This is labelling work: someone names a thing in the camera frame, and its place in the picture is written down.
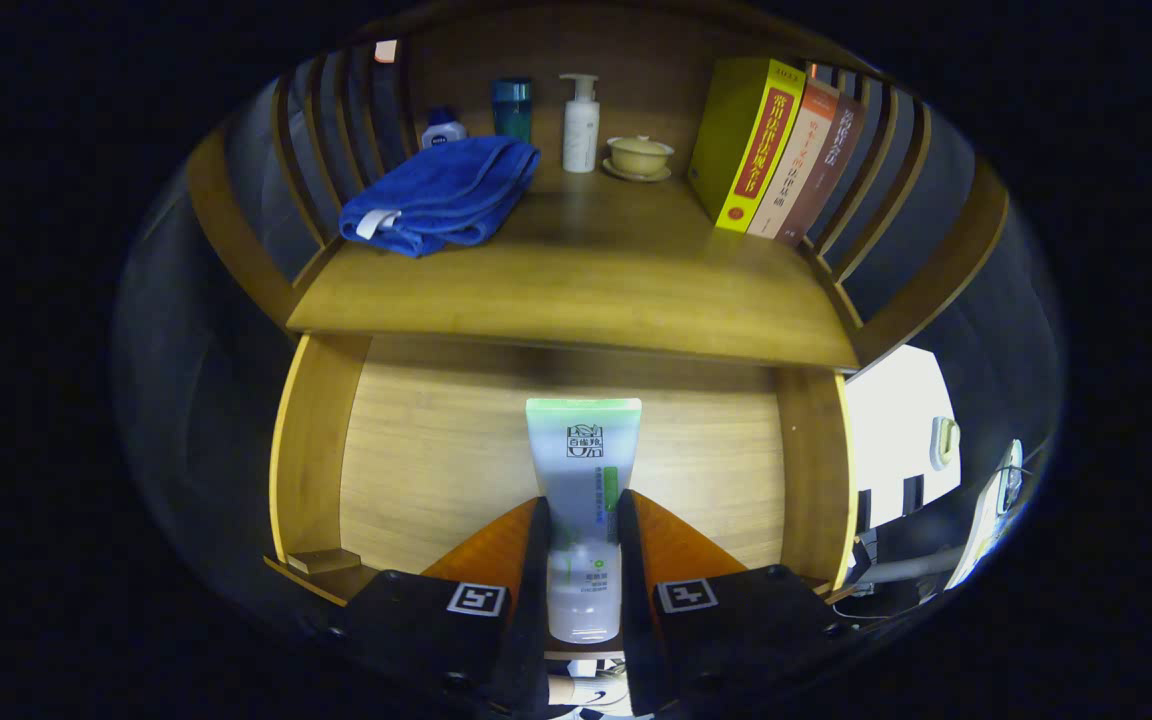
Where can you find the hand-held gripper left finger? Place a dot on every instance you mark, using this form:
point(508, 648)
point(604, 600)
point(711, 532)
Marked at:
point(536, 600)

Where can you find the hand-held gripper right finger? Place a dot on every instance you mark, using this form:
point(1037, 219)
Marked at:
point(633, 600)

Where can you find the white green tube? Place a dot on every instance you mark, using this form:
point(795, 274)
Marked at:
point(581, 470)

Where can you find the wooden drawer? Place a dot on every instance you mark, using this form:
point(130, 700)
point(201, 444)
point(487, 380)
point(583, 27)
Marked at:
point(436, 470)

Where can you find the wooden countertop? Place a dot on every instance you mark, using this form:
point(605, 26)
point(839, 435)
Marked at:
point(586, 270)

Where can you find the wooden cabinet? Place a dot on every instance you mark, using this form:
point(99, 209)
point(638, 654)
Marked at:
point(936, 270)

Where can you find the person's white shoe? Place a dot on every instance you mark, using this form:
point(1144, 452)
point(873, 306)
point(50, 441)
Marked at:
point(586, 692)

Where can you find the green tape roll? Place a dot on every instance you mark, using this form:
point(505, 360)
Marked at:
point(944, 440)

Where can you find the white desk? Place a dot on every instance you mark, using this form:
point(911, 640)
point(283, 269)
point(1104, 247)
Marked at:
point(996, 510)

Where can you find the blue towel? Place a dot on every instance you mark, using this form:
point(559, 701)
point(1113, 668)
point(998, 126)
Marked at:
point(446, 195)

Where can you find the yellow-green lidded teacup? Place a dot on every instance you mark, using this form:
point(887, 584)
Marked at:
point(639, 157)

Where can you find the beige orange book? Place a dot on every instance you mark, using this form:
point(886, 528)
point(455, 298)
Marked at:
point(794, 160)

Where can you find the brown book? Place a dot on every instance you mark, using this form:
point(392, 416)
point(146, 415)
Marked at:
point(821, 170)

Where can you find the yellow book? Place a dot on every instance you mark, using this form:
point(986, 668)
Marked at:
point(736, 140)

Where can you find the white pump bottle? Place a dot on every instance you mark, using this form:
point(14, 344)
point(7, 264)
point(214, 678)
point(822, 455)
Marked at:
point(580, 125)

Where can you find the small blue white bottle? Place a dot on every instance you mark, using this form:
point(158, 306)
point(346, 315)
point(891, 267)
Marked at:
point(443, 130)

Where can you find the teal cylindrical can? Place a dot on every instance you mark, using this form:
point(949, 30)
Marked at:
point(512, 110)

